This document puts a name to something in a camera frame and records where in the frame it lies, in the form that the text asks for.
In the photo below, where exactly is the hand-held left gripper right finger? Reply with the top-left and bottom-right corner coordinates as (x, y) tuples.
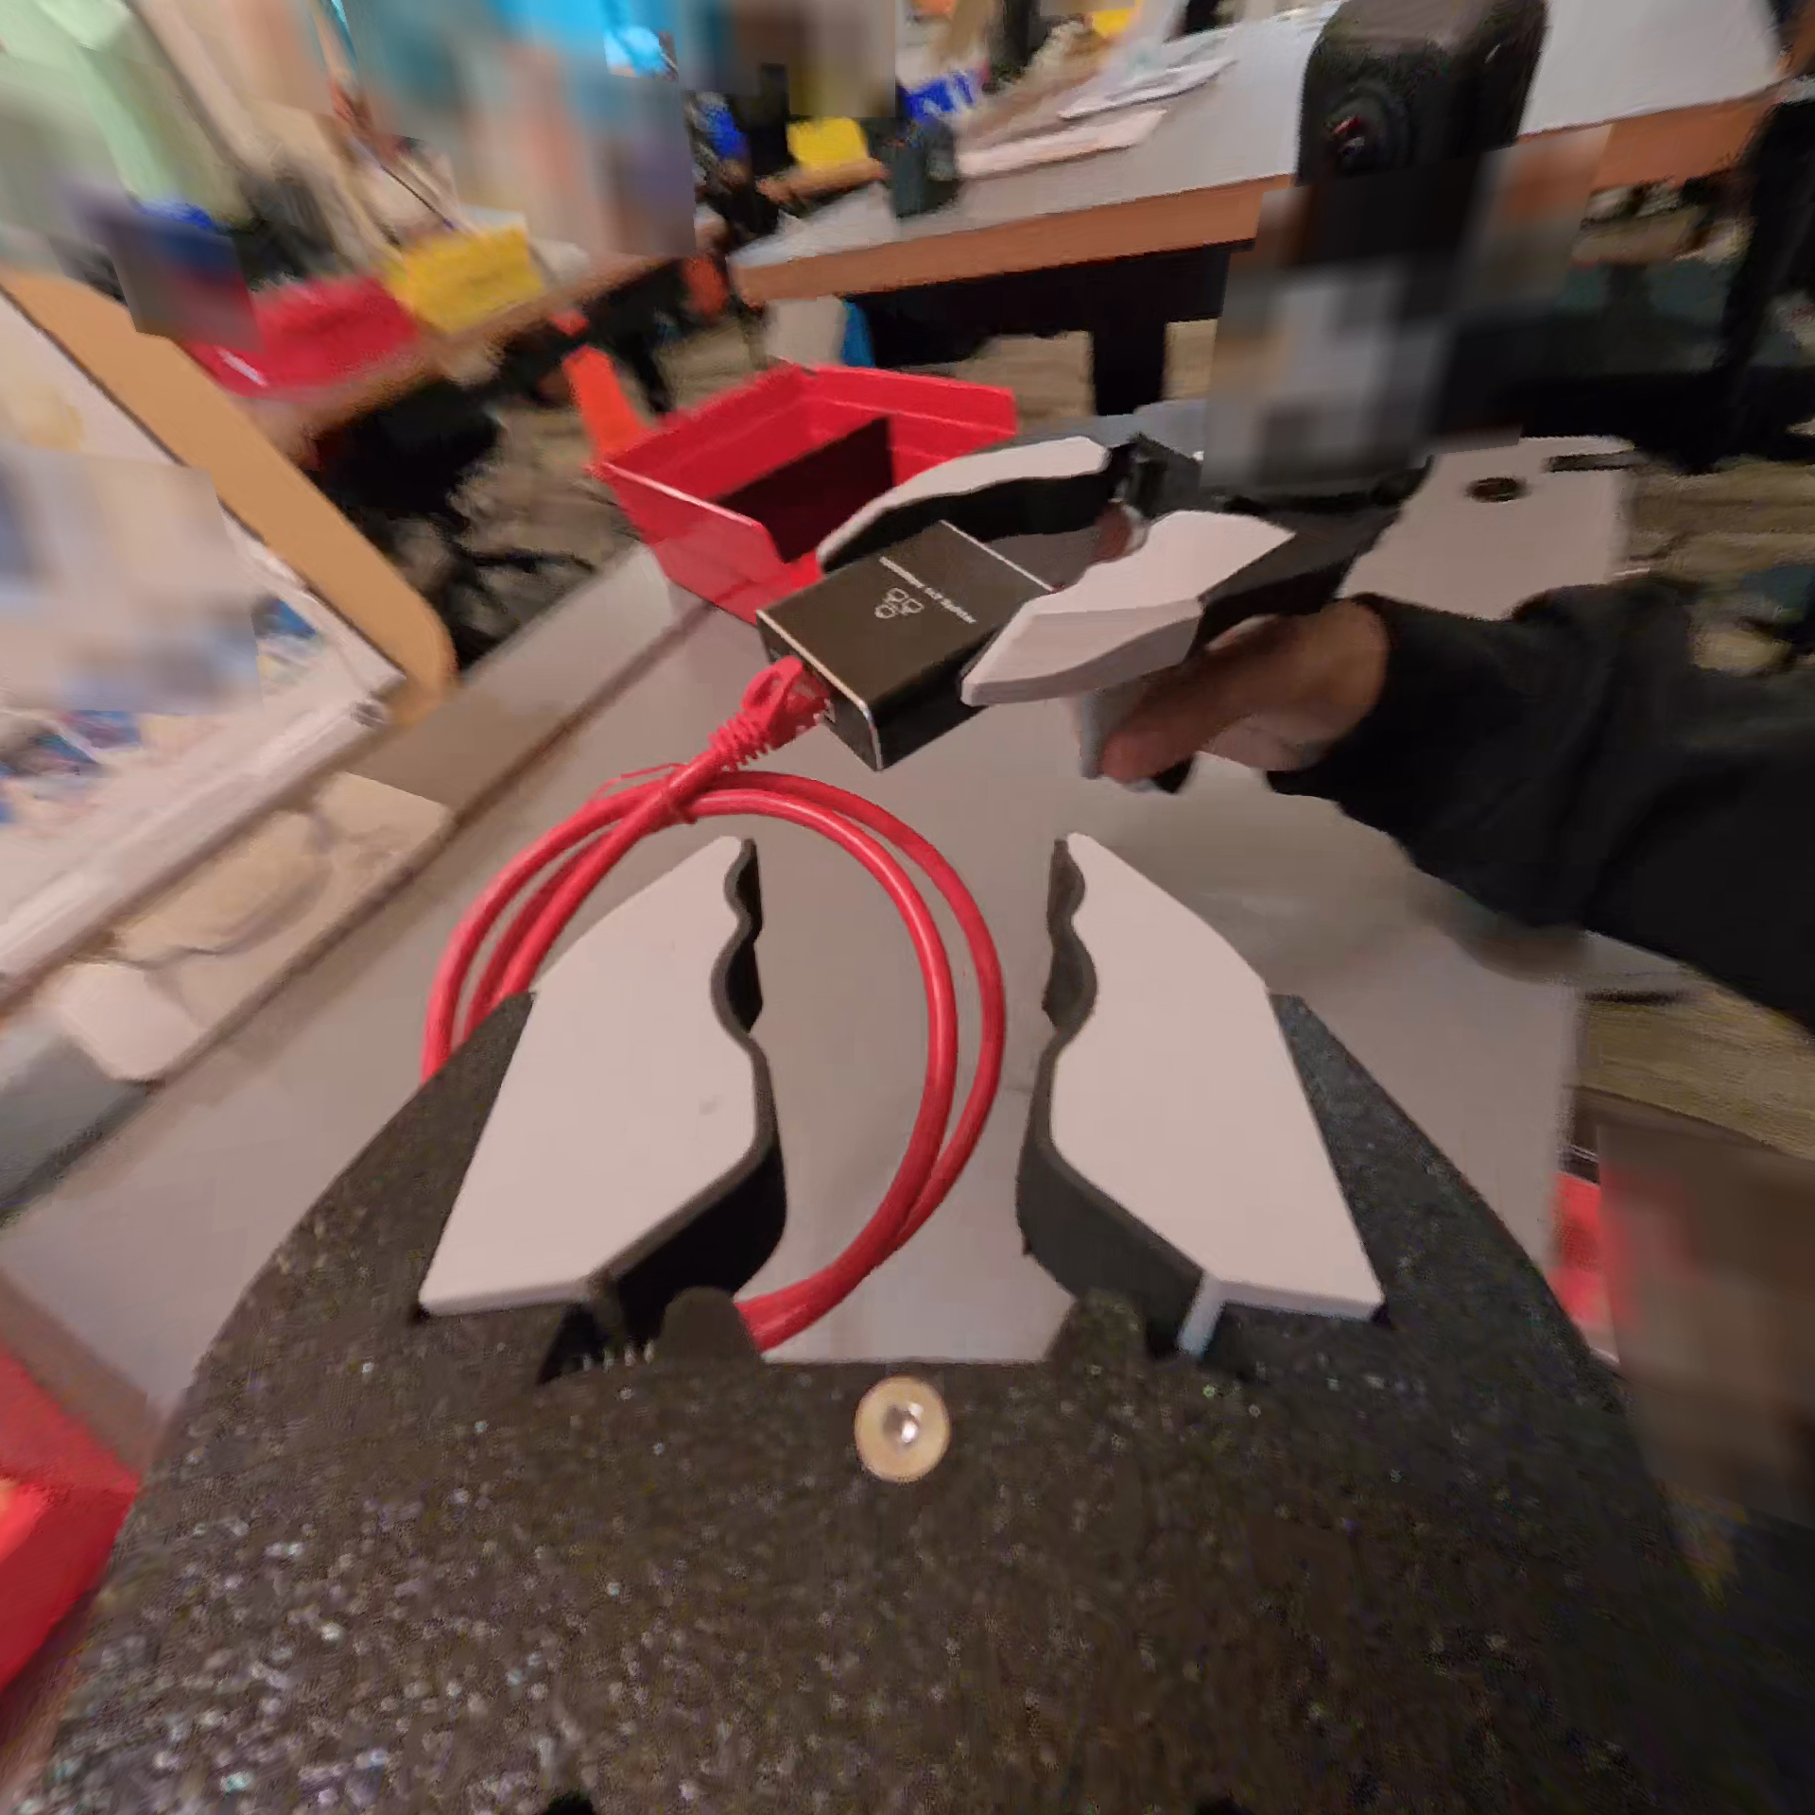
(1015, 833), (1387, 1358)

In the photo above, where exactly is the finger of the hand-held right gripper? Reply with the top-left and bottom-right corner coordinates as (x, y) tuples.
(959, 508), (1298, 710)
(814, 434), (1143, 572)

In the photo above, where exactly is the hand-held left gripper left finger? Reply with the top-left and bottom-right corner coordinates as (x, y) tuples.
(415, 833), (788, 1319)

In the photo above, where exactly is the black ethernet adapter box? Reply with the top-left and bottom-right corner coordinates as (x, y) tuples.
(756, 519), (1058, 771)

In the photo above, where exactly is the red ethernet cable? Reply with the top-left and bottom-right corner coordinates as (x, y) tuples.
(421, 659), (1008, 1354)

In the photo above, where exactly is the person's right forearm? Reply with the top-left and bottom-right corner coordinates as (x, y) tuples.
(1266, 574), (1815, 1029)

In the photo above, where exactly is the person's right hand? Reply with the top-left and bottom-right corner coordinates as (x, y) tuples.
(1098, 598), (1391, 788)

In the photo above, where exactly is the grey table with wooden edge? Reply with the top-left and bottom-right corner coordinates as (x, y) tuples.
(730, 0), (1815, 412)

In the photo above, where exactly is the white paper sheet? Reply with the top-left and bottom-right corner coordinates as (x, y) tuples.
(1056, 54), (1238, 123)
(956, 106), (1167, 182)

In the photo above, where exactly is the red plastic bin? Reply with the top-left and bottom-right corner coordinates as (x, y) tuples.
(588, 360), (1021, 626)

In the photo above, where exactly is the small black box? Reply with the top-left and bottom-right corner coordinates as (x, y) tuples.
(888, 121), (964, 218)

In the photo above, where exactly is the orange cone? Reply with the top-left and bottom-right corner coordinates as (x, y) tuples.
(561, 345), (659, 450)

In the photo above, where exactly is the yellow plastic bin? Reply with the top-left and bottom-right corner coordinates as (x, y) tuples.
(387, 227), (548, 337)

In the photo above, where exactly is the red flat bin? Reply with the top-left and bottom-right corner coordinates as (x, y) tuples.
(183, 277), (429, 401)

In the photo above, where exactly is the red box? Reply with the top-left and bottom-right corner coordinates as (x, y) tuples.
(0, 1346), (145, 1691)

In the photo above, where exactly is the wood-edged side table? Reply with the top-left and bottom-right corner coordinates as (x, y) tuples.
(0, 269), (458, 980)

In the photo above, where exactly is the red cable tie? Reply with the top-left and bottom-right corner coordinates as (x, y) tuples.
(596, 758), (711, 831)

